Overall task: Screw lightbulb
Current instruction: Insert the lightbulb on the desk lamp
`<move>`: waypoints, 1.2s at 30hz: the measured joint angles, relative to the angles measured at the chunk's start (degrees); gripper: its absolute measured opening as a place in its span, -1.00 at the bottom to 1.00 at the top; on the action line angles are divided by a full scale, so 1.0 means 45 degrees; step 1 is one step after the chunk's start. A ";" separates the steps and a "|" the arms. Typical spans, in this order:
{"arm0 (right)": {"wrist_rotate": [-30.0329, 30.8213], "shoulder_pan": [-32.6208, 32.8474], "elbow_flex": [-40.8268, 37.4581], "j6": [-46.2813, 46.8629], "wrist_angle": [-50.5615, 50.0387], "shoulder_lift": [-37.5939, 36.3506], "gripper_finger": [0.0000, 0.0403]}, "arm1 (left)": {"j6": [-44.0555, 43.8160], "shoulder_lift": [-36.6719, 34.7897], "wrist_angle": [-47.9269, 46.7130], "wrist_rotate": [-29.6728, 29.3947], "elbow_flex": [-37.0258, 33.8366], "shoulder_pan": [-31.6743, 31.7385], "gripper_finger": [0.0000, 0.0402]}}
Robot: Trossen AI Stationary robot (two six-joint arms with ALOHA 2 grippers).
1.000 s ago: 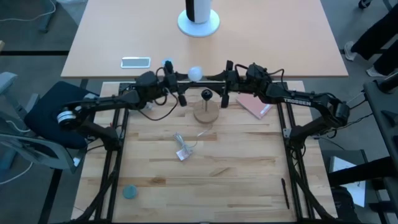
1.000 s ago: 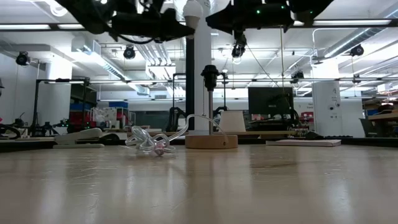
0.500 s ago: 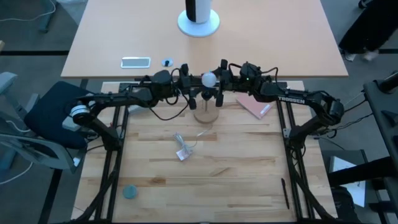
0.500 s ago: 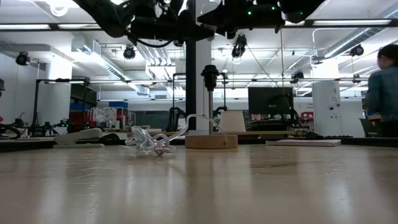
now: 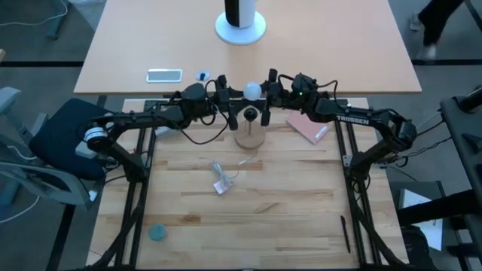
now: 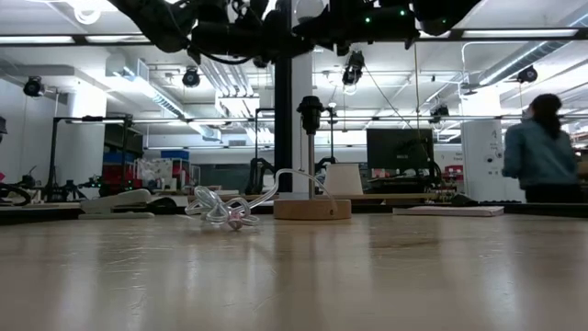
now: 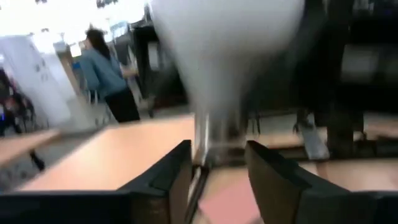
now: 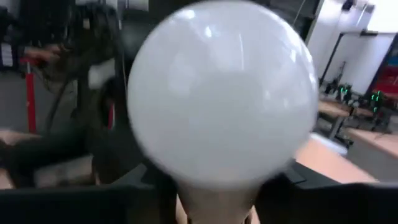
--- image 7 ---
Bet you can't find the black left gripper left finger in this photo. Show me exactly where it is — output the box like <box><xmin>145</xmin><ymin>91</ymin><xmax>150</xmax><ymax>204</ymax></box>
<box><xmin>0</xmin><ymin>139</ymin><xmax>193</xmax><ymax>224</ymax></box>

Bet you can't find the beech desk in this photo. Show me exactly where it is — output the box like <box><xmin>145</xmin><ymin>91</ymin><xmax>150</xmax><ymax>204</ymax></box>
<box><xmin>18</xmin><ymin>114</ymin><xmax>196</xmax><ymax>191</ymax></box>

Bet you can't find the white frosted lightbulb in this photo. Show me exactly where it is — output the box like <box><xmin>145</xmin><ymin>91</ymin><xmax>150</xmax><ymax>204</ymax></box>
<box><xmin>148</xmin><ymin>0</ymin><xmax>306</xmax><ymax>167</ymax></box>

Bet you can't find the pink notebook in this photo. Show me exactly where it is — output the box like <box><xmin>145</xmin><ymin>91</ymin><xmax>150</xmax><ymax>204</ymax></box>
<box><xmin>198</xmin><ymin>174</ymin><xmax>261</xmax><ymax>224</ymax></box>

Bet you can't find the person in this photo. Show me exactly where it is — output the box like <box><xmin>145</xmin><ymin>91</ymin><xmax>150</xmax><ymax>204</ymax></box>
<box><xmin>79</xmin><ymin>27</ymin><xmax>141</xmax><ymax>124</ymax></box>

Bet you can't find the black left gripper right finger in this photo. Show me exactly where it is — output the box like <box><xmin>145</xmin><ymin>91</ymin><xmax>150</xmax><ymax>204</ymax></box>
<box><xmin>245</xmin><ymin>140</ymin><xmax>398</xmax><ymax>224</ymax></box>

